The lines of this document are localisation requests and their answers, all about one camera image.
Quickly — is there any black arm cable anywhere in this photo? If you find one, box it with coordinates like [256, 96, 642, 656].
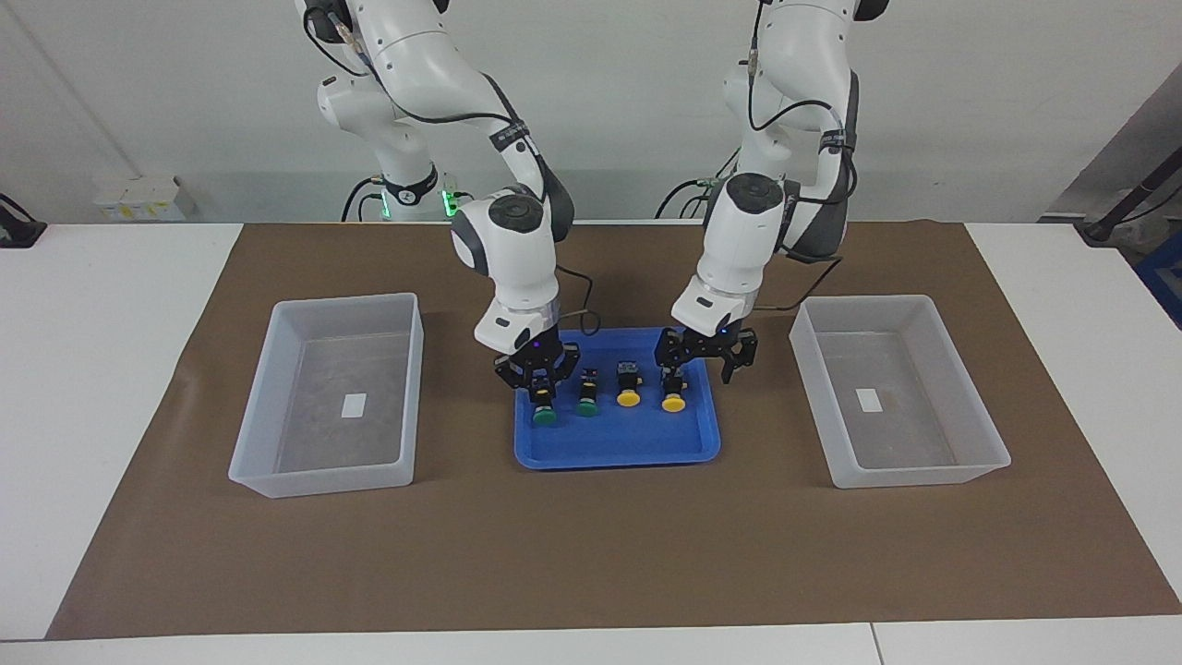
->
[305, 0, 603, 338]
[746, 0, 858, 313]

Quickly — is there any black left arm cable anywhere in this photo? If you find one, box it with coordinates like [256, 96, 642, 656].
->
[746, 0, 858, 313]

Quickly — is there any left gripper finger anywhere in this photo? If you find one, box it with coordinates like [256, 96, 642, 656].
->
[721, 331, 760, 384]
[656, 331, 690, 393]

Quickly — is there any white power strip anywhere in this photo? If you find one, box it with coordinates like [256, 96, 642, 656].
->
[92, 177, 181, 223]

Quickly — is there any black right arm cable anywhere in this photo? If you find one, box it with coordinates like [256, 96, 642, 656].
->
[305, 0, 603, 338]

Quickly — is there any translucent plastic box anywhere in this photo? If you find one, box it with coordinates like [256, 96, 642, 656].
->
[228, 292, 426, 500]
[789, 295, 1012, 490]

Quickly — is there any black clamp object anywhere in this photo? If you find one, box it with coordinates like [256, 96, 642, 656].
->
[0, 192, 47, 248]

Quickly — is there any blue crate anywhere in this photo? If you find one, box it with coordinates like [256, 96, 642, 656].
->
[1134, 231, 1182, 329]

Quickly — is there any blue plastic tray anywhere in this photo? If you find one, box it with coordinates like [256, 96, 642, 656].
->
[513, 326, 722, 472]

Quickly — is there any brown table mat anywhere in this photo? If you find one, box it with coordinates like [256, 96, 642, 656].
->
[46, 220, 1182, 640]

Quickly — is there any black stand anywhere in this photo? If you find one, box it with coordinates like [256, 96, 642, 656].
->
[1076, 152, 1182, 243]

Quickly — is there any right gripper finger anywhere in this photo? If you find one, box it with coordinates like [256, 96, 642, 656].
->
[545, 344, 583, 405]
[494, 362, 542, 405]

